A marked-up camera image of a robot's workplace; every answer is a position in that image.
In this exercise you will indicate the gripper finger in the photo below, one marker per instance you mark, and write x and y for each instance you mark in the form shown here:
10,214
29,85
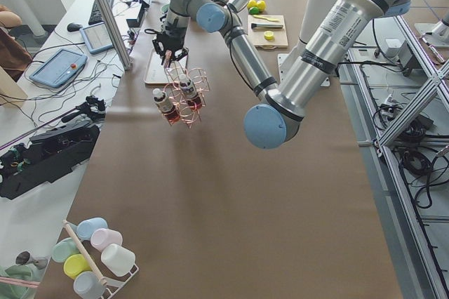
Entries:
167,59

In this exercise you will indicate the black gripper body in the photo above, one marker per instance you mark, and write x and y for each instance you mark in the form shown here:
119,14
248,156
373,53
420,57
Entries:
174,39

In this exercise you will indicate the copper wire bottle basket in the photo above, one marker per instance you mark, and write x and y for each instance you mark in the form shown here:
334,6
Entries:
200,80

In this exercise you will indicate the tea bottle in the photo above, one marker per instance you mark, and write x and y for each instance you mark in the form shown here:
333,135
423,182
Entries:
165,105
190,92

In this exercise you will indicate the cream rabbit tray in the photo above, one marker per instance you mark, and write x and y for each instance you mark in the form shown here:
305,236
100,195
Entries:
157,75

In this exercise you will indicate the blue teach pendant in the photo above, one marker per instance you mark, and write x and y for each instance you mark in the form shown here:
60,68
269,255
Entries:
96,38
59,69

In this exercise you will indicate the black keyboard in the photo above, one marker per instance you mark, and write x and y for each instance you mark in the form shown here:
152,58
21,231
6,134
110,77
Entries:
96,14

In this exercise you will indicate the steel muddler black tip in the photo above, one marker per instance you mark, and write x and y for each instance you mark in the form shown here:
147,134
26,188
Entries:
255,25

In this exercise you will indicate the yellow lemon far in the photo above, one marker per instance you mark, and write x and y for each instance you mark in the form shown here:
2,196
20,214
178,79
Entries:
251,4

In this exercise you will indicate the half lemon slice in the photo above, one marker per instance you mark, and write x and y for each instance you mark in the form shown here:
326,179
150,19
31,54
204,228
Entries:
268,35

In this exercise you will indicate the black computer mouse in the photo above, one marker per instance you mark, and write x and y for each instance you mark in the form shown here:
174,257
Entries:
74,27

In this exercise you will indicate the yellow plastic knife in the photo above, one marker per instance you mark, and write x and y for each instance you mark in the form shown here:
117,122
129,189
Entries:
263,17

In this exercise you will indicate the bamboo cutting board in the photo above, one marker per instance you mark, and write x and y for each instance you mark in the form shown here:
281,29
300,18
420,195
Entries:
256,36

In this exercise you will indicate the blue plastic cup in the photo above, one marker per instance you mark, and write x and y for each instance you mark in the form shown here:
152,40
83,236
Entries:
86,228

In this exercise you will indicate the pink plastic cup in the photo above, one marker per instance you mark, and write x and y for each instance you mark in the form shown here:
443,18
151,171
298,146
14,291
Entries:
103,237

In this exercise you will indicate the white plastic cup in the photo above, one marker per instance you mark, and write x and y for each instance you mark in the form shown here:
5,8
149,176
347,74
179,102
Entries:
118,260

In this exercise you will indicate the green plastic cup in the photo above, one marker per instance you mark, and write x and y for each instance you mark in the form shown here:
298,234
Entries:
63,250

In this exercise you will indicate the yellow plastic cup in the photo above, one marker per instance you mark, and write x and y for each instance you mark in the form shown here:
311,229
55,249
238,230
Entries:
75,265

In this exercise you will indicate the grey plastic cup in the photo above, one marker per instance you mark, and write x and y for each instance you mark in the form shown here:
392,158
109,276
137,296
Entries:
87,286

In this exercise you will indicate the steel jigger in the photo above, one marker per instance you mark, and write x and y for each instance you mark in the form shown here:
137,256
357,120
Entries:
26,258

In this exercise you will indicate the aluminium frame post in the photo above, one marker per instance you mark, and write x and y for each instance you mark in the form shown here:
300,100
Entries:
115,34

